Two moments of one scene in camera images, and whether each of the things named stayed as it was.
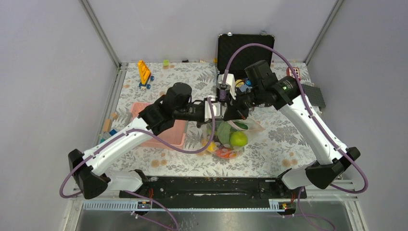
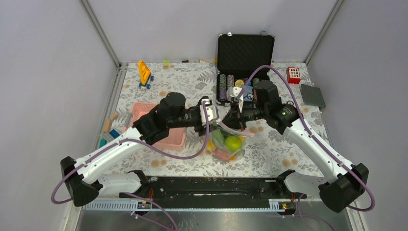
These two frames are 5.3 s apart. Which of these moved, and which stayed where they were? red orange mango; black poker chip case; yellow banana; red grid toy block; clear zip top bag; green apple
Moved: green apple; clear zip top bag
Stayed: yellow banana; red orange mango; black poker chip case; red grid toy block
